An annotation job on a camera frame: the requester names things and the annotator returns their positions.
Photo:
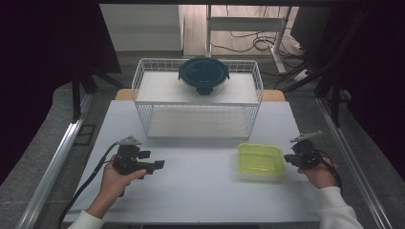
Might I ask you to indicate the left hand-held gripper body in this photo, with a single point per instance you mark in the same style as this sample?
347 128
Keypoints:
127 160

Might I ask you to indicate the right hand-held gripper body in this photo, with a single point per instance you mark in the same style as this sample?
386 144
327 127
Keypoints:
305 154

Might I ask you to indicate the green plastic container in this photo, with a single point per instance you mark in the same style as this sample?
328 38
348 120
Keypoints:
259 159

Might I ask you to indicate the round dark blue lidded container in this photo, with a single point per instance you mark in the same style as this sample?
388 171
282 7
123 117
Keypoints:
203 73

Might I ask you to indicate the person's right hand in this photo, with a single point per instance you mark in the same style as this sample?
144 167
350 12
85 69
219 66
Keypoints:
320 176

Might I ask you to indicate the person's left hand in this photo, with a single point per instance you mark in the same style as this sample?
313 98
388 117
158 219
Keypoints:
111 184

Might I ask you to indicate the black stand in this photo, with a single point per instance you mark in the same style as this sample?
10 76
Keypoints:
76 95
334 98

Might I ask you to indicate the wooden table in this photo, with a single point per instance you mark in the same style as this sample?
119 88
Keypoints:
122 94

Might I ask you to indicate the white power strip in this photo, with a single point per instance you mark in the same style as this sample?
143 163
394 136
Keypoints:
302 75

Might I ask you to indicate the dark curtain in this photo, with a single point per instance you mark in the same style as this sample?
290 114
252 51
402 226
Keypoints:
382 79
35 63

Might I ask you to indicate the white cabinet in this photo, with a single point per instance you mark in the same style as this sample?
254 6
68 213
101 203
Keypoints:
140 28

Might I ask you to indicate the aluminium rail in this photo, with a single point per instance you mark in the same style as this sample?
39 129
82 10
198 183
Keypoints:
353 168
52 171

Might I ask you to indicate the white metal desk frame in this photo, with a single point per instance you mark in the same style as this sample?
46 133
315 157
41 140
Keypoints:
245 23

